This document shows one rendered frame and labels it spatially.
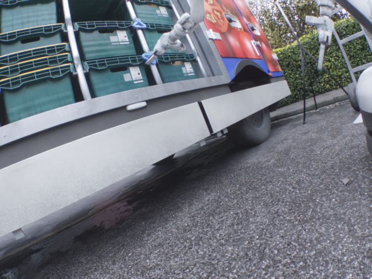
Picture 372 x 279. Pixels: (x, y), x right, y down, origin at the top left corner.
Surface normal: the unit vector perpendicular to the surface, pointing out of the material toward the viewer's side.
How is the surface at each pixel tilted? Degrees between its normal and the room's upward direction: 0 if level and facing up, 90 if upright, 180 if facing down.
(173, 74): 92
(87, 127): 90
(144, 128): 90
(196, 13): 129
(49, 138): 90
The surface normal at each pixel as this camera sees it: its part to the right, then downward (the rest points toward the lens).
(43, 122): 0.63, -0.21
